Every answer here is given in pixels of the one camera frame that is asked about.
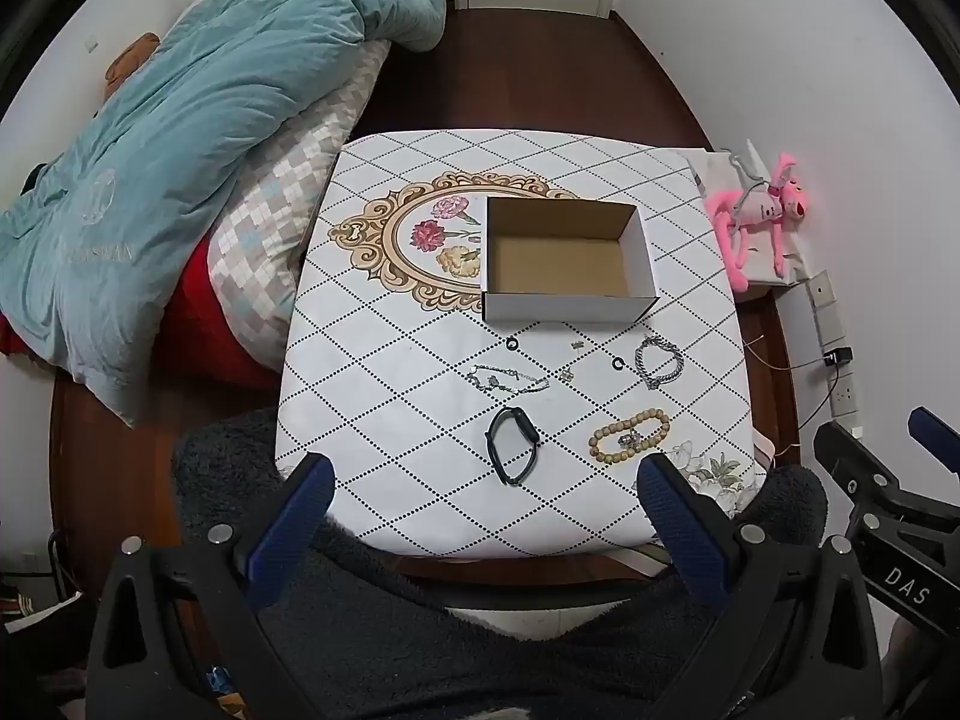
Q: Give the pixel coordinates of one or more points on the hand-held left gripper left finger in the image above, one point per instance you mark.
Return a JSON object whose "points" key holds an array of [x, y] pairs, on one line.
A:
{"points": [[291, 519]]}

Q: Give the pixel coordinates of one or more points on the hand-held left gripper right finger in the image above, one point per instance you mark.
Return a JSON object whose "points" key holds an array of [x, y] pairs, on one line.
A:
{"points": [[679, 514]]}

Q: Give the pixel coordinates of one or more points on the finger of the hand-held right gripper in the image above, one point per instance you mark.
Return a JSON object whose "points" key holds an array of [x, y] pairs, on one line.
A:
{"points": [[937, 439], [862, 476]]}

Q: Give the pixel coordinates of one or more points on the black smart band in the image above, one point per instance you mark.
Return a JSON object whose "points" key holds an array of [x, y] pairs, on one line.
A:
{"points": [[520, 420]]}

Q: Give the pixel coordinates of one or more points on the cardboard box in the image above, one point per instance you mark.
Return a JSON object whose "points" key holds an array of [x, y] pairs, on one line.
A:
{"points": [[555, 262]]}

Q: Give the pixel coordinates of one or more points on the black charger plug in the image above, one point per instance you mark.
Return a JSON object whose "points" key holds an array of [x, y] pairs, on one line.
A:
{"points": [[837, 357]]}

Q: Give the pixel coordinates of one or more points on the red blanket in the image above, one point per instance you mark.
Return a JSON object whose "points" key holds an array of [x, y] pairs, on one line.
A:
{"points": [[187, 330]]}

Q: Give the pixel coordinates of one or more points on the pink plush toy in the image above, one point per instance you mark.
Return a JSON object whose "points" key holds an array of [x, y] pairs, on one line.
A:
{"points": [[791, 202]]}

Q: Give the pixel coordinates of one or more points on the checkered bed sheet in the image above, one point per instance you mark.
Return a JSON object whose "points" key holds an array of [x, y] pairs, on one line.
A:
{"points": [[277, 202]]}

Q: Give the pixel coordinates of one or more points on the teal quilt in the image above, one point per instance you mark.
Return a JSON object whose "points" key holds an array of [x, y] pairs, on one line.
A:
{"points": [[187, 127]]}

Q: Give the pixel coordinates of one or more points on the white wall socket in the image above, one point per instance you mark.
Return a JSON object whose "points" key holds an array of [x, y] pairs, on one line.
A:
{"points": [[843, 392], [823, 289]]}

